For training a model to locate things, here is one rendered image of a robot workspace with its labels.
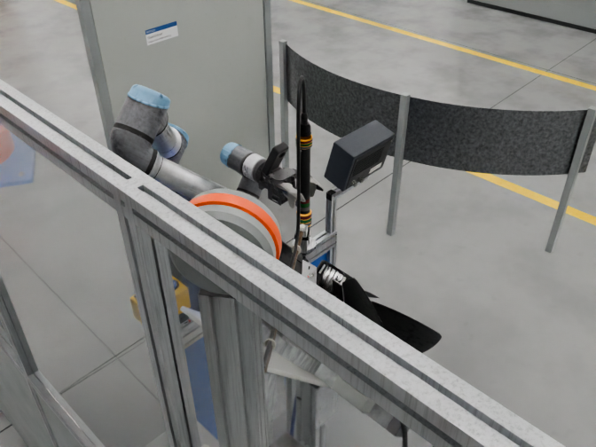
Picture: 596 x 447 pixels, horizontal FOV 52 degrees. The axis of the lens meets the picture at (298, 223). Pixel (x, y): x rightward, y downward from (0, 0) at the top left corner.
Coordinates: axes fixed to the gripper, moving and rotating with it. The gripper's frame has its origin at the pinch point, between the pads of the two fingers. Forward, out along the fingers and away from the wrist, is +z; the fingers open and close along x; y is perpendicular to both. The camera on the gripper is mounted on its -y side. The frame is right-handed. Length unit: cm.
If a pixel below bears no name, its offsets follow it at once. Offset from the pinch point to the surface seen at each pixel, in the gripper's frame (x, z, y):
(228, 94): -118, -182, 71
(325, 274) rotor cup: 0.9, 6.8, 25.3
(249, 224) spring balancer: 59, 44, -44
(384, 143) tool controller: -76, -32, 29
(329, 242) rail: -51, -37, 68
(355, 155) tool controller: -59, -32, 27
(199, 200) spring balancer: 61, 36, -45
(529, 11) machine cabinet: -596, -218, 143
